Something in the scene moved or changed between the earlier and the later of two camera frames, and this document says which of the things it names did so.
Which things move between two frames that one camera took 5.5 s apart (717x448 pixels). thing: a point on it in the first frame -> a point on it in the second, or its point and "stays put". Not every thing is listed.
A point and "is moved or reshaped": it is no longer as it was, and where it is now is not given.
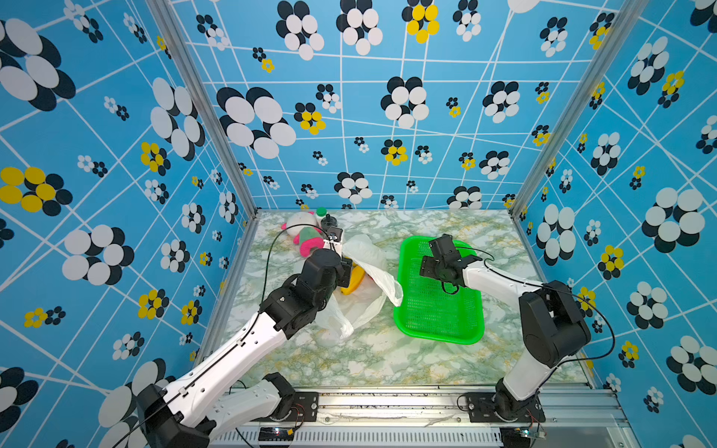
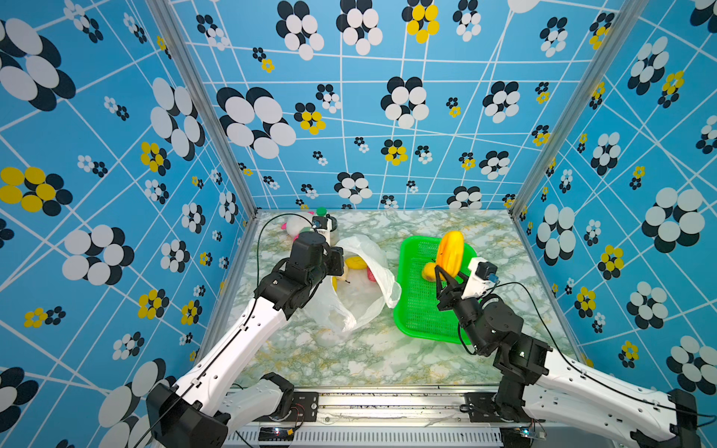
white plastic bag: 345,312 stays put
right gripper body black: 431,269 -> 470,314
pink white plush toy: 306,231 stays put
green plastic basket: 433,311 stays put
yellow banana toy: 357,275 is moved or reshaped
